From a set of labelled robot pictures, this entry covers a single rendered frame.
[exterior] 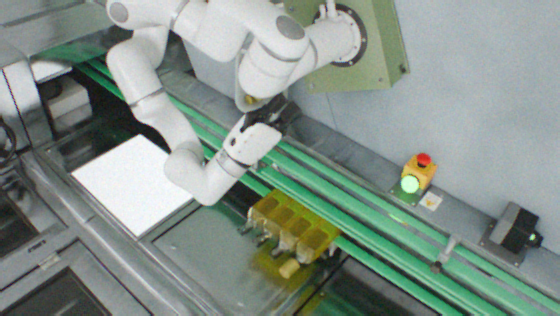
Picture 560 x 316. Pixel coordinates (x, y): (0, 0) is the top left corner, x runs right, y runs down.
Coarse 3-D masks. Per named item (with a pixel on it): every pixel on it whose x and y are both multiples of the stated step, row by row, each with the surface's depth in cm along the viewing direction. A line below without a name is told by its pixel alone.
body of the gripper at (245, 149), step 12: (240, 120) 92; (252, 120) 94; (240, 132) 91; (252, 132) 90; (264, 132) 92; (276, 132) 95; (228, 144) 92; (240, 144) 91; (252, 144) 92; (264, 144) 95; (240, 156) 93; (252, 156) 95
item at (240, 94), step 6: (240, 54) 131; (240, 60) 133; (240, 90) 140; (240, 96) 142; (240, 102) 143; (258, 102) 145; (264, 102) 144; (240, 108) 143; (246, 108) 142; (252, 108) 142; (276, 114) 133; (270, 120) 138
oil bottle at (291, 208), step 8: (288, 200) 127; (280, 208) 124; (288, 208) 124; (296, 208) 125; (304, 208) 126; (272, 216) 122; (280, 216) 122; (288, 216) 122; (264, 224) 120; (272, 224) 120; (280, 224) 120; (272, 232) 119
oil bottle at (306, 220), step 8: (296, 216) 123; (304, 216) 123; (312, 216) 123; (320, 216) 123; (288, 224) 120; (296, 224) 120; (304, 224) 121; (312, 224) 121; (280, 232) 119; (288, 232) 118; (296, 232) 118; (304, 232) 119; (280, 240) 118; (288, 240) 117; (296, 240) 117; (288, 248) 118
